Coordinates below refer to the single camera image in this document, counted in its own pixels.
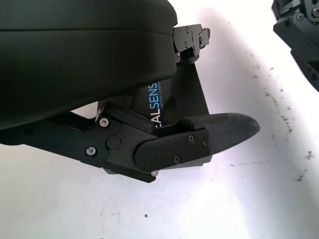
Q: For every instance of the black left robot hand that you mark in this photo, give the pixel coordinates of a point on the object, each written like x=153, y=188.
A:
x=74, y=62

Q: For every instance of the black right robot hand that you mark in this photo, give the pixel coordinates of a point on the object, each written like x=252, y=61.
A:
x=301, y=32

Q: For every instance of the black RealSense box lid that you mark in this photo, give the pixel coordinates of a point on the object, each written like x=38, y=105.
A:
x=184, y=99

